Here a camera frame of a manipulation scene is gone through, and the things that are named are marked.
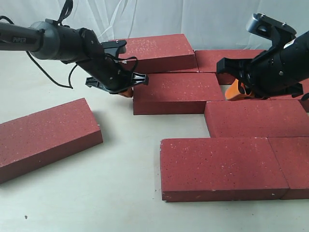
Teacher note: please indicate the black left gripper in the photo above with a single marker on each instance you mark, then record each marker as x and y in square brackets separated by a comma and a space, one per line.
[107, 73]

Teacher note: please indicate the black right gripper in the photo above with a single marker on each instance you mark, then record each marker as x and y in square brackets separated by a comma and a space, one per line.
[272, 73]

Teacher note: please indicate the red brick with white speck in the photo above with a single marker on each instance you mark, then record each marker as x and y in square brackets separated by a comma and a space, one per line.
[163, 53]

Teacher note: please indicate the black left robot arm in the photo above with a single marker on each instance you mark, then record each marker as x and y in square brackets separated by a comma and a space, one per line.
[48, 40]

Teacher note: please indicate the red brick under tilted brick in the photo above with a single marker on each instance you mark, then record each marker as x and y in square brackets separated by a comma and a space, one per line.
[192, 70]

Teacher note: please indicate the red brick front large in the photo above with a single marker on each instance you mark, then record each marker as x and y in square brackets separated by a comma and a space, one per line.
[220, 169]

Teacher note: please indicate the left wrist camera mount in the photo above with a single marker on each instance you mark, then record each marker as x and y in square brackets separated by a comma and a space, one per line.
[114, 48]

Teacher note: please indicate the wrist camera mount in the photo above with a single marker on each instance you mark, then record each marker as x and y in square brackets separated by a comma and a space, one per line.
[114, 48]
[279, 33]

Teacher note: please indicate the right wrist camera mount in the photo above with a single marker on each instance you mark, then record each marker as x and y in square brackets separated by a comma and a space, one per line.
[279, 33]

